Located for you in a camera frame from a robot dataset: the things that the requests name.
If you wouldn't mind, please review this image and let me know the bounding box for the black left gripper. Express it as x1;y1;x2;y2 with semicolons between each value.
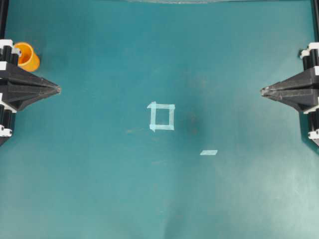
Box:
0;40;61;145

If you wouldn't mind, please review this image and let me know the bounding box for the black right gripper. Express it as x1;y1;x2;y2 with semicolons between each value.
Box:
260;42;319;146

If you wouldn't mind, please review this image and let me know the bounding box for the orange plastic cup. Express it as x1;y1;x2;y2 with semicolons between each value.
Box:
14;42;40;72

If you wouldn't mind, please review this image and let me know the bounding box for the small tape strip marker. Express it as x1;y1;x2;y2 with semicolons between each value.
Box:
200;150;218;156

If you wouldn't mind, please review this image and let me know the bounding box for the square tape outline marker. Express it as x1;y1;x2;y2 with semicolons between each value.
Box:
147;102;175;132

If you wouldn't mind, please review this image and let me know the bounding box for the black frame post left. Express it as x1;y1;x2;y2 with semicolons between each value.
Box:
0;0;9;39

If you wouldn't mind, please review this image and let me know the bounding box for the black frame post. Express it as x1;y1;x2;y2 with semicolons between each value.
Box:
310;0;319;42
0;0;9;39

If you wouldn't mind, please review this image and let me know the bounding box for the black frame post right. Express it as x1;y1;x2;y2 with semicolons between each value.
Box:
310;0;319;42

